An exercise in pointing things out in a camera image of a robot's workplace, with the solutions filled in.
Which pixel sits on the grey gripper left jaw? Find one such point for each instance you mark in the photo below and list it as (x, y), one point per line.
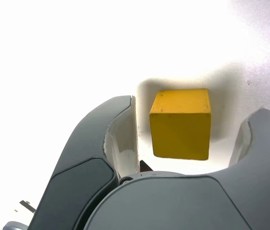
(82, 167)

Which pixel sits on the black tape strip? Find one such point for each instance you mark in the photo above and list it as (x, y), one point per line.
(28, 207)

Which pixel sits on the yellow cube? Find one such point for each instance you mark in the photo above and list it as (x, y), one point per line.
(180, 127)

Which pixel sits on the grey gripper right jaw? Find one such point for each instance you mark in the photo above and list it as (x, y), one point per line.
(197, 203)

